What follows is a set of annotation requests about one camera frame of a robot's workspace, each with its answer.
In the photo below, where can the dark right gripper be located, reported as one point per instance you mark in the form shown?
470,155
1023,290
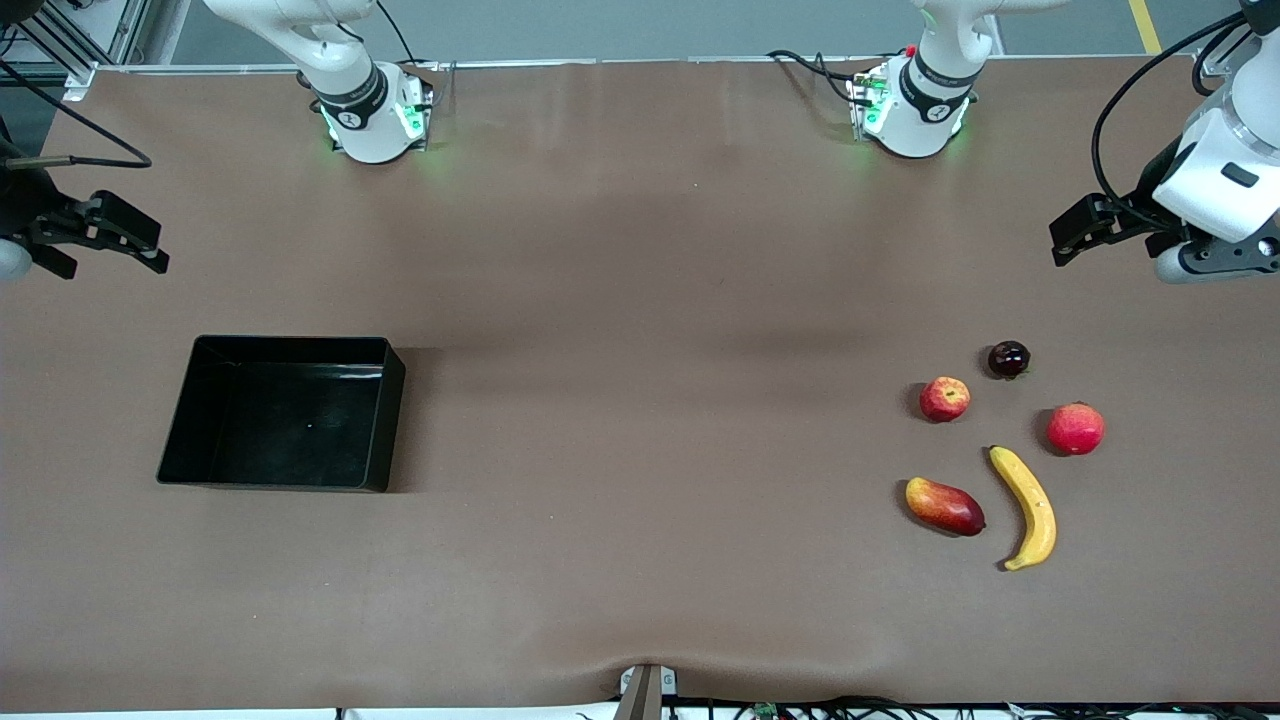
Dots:
22,203

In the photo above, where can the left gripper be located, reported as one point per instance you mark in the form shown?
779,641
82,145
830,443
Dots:
1157,188

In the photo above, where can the small red yellow apple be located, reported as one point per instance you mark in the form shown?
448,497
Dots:
945,400

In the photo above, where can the black plastic box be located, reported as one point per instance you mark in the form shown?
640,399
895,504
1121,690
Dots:
285,420

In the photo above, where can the yellow banana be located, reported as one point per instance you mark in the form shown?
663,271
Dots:
1030,500

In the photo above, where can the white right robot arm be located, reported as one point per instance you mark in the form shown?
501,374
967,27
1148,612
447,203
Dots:
360,110

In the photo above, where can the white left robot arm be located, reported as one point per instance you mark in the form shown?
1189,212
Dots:
935,100

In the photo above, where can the dark purple plum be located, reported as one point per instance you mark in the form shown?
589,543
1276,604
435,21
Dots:
1009,359

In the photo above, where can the red round pomegranate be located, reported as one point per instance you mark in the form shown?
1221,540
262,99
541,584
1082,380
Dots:
1076,429

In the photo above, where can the red yellow mango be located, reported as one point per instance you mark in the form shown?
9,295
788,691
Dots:
945,507

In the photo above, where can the small green circuit board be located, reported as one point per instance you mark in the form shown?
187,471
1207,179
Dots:
766,711

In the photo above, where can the aluminium frame profile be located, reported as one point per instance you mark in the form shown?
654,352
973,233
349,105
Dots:
60,45
1215,62

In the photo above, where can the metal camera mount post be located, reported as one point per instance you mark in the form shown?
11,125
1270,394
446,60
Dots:
645,695

